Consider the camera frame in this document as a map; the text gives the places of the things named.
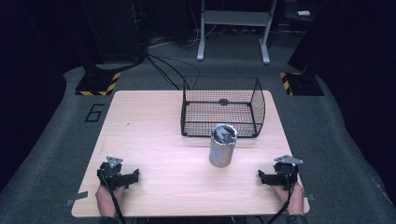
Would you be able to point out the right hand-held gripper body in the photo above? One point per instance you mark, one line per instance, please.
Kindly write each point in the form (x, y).
(285, 174)

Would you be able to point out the white metal desk frame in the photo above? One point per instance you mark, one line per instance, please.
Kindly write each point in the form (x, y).
(235, 18)

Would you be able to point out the grey tape strip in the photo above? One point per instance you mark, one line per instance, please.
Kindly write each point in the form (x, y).
(310, 197)
(77, 197)

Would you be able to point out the person's left hand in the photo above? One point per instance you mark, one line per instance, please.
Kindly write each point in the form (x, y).
(106, 199)

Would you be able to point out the small white box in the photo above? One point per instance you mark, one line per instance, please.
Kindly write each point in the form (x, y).
(304, 13)

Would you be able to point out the person's right hand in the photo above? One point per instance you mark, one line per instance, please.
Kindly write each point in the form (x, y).
(294, 199)

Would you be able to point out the black stand base striped tape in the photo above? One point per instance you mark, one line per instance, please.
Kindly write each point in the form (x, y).
(303, 84)
(96, 84)

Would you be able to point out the silver metal can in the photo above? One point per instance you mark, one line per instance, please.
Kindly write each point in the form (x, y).
(222, 146)

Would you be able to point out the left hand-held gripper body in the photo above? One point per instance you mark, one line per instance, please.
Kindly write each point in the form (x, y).
(112, 174)

